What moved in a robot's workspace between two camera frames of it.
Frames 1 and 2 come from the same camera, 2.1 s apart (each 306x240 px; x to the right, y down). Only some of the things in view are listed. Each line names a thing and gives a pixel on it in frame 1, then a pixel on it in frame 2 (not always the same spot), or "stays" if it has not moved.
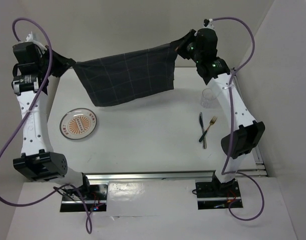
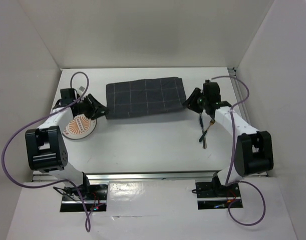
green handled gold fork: [212, 121] stays
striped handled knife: [204, 139] stays
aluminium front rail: [190, 175] stays
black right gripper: [180, 49] → [191, 102]
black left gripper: [63, 63] → [93, 107]
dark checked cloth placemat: [129, 76] → [133, 98]
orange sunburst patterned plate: [78, 123] stays
